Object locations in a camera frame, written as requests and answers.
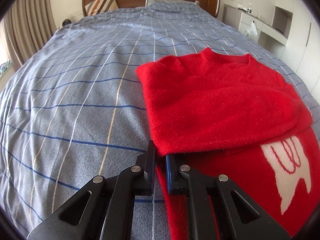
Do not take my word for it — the red knit sweater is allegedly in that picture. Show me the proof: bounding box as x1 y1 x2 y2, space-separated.
136 48 319 236

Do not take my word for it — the grey plaid bed duvet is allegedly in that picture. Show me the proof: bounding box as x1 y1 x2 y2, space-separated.
1 3 319 239

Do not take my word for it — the window sill clutter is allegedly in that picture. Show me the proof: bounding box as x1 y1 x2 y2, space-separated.
0 60 11 76

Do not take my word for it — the white plastic bag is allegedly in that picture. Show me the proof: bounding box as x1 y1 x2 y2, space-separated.
244 21 258 42

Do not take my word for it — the small black round device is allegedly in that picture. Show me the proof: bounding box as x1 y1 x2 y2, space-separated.
61 19 72 27

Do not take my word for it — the white bedside desk unit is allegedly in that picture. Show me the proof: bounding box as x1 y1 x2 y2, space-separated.
222 4 287 47

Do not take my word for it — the beige curtain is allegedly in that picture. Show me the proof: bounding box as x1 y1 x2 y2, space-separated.
1 0 56 70

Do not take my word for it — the striped cushion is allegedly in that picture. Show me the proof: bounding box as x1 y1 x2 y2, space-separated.
85 0 119 16

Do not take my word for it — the grey pillow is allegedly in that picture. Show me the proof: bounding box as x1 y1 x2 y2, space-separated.
145 0 200 7

